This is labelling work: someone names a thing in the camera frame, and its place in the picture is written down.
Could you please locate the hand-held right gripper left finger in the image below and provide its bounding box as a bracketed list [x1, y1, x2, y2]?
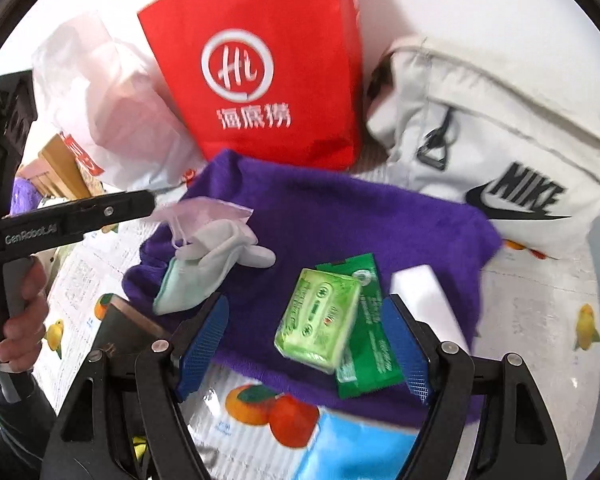
[40, 294, 231, 480]

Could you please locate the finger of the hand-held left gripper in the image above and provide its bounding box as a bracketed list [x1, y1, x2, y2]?
[61, 189, 158, 234]

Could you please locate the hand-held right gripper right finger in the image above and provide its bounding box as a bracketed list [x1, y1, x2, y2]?
[381, 295, 568, 480]

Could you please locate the dark green wipe packet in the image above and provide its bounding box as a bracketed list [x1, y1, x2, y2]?
[314, 253, 406, 401]

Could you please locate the white sponge block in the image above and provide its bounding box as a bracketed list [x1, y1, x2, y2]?
[390, 266, 475, 353]

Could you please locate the mint green cloth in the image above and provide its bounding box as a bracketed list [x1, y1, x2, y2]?
[153, 257, 221, 315]

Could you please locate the pink translucent pouch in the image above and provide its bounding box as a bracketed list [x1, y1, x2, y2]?
[151, 198, 254, 248]

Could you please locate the light green tissue pack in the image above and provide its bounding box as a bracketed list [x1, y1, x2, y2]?
[273, 267, 362, 375]

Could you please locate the white glove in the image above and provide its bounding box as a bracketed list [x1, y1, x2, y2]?
[172, 220, 277, 270]

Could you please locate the person's left forearm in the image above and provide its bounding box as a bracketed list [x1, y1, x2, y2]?
[0, 364, 57, 438]

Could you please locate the person's left hand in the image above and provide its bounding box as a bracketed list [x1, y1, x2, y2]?
[0, 257, 49, 371]

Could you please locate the purple plush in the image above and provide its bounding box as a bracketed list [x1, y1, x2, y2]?
[11, 179, 42, 216]

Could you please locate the wooden headboard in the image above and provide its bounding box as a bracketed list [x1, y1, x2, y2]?
[36, 132, 105, 200]

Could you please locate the white plastic shopping bag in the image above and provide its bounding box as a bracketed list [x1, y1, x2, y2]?
[30, 10, 208, 192]

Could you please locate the blue tissue pack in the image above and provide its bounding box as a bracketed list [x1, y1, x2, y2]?
[294, 409, 433, 480]

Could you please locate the purple towel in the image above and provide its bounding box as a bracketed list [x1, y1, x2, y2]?
[121, 149, 503, 426]

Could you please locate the red paper bag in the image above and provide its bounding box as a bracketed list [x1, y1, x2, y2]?
[137, 0, 363, 171]

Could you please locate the light grey waist bag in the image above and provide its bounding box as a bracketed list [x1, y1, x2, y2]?
[365, 34, 600, 261]

